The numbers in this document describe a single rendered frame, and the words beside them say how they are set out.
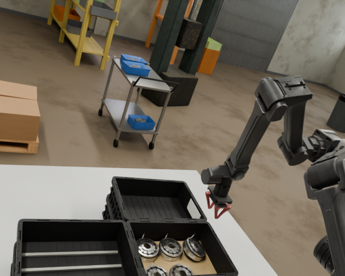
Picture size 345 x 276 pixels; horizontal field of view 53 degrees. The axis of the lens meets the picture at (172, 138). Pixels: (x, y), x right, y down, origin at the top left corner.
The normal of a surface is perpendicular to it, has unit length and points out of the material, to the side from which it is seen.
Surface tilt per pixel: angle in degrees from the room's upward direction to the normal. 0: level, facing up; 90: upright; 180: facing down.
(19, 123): 90
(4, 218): 0
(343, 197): 51
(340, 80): 90
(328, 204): 87
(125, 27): 90
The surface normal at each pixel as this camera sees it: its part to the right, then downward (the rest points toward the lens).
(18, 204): 0.32, -0.85
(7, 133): 0.40, 0.51
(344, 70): -0.86, -0.07
